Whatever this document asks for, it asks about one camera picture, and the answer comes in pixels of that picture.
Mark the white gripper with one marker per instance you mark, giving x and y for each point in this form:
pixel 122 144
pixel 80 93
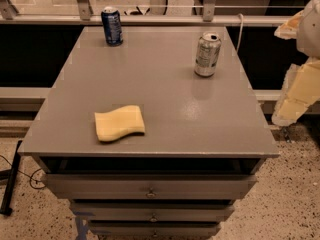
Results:
pixel 310 30

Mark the blue pepsi soda can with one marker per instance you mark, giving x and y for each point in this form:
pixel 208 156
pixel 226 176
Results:
pixel 110 17

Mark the middle grey drawer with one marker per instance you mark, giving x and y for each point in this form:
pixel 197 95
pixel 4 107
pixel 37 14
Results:
pixel 153 212

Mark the silver 7up soda can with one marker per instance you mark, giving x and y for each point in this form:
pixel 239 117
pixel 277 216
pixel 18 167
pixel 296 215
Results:
pixel 208 50

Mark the bottom grey drawer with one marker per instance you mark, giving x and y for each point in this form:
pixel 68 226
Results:
pixel 155 229

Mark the black floor stand bar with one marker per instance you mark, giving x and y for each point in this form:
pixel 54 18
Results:
pixel 10 176

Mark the grey drawer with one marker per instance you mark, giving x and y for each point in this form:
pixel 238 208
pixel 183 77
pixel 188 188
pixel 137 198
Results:
pixel 149 187
pixel 155 229
pixel 153 212

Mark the grey drawer cabinet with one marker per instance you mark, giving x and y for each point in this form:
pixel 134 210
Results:
pixel 193 125

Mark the top grey drawer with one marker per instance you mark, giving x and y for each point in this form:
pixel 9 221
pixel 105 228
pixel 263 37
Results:
pixel 149 187

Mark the yellow sponge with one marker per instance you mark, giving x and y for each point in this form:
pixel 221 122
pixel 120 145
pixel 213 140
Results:
pixel 111 126

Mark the metal railing frame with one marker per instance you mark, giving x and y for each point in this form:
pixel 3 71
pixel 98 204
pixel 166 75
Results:
pixel 155 12

